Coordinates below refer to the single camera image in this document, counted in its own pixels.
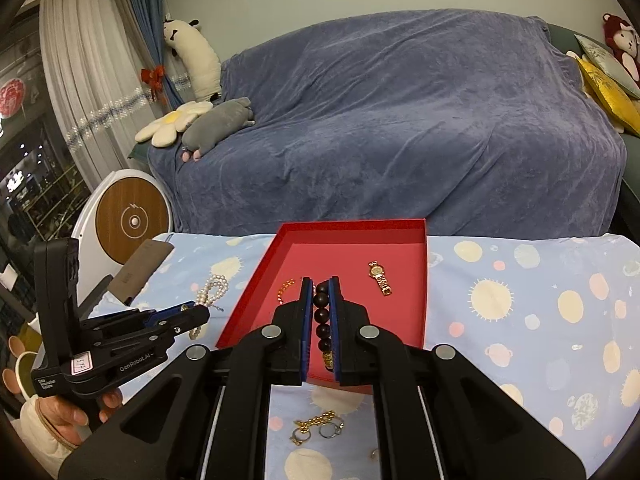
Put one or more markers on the white sheer curtain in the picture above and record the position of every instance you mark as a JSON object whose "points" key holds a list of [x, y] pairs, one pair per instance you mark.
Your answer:
{"points": [[80, 75]]}

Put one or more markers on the person's left hand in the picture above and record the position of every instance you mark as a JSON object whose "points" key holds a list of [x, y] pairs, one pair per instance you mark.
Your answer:
{"points": [[70, 417]]}

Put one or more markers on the grey plush toy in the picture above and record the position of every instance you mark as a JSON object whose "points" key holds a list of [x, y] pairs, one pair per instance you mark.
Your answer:
{"points": [[220, 122]]}

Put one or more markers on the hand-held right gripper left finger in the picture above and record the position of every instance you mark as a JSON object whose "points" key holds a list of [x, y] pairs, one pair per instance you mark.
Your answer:
{"points": [[306, 320]]}

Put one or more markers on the green sofa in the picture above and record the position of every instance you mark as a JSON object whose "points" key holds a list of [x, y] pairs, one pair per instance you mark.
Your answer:
{"points": [[631, 170]]}

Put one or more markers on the red curtain bow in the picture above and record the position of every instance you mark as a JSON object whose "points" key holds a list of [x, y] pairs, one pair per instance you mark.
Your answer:
{"points": [[152, 80]]}

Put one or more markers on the red jewelry box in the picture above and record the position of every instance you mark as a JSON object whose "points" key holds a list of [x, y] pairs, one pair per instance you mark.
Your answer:
{"points": [[390, 320]]}

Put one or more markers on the silver patterned cushion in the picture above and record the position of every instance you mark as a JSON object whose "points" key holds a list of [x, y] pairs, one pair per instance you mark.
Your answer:
{"points": [[600, 57]]}

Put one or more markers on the person's left forearm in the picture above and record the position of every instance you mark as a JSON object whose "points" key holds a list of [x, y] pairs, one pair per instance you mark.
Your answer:
{"points": [[35, 435]]}

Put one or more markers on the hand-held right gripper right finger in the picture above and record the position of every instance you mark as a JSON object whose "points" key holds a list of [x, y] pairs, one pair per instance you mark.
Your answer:
{"points": [[335, 320]]}

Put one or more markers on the red round window sticker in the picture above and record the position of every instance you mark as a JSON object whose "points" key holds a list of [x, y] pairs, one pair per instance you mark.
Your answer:
{"points": [[11, 97]]}

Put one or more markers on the beige round object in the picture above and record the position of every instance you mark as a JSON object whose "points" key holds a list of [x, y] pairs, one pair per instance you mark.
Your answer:
{"points": [[20, 370]]}

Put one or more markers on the white cow plush toy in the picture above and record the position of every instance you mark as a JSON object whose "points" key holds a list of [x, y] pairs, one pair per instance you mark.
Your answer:
{"points": [[197, 60]]}

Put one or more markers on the yellow cushion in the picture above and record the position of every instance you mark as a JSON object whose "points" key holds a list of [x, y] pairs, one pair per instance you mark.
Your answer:
{"points": [[607, 92]]}

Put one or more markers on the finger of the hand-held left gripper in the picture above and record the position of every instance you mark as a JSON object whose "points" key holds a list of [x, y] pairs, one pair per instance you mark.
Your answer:
{"points": [[165, 311], [175, 327]]}

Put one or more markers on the blue covered sofa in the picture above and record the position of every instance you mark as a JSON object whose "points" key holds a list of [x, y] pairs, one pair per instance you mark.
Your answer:
{"points": [[400, 135]]}

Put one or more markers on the blue dotted tablecloth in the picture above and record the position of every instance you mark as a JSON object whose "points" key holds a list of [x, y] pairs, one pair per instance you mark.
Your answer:
{"points": [[500, 335]]}

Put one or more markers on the gold wrist watch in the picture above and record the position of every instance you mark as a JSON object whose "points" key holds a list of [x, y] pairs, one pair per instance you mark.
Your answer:
{"points": [[380, 277]]}

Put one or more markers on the blue curtain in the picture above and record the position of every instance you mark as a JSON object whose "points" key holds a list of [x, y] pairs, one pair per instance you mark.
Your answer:
{"points": [[145, 20]]}

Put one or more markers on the white exercise machine wooden disc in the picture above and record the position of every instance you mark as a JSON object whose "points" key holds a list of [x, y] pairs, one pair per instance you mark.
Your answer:
{"points": [[132, 222]]}

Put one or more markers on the red monkey plush toy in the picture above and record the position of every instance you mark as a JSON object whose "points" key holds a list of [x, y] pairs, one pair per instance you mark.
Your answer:
{"points": [[622, 35]]}

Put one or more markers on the white flower cushion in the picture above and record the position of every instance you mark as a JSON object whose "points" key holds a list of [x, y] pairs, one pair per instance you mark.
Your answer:
{"points": [[170, 122]]}

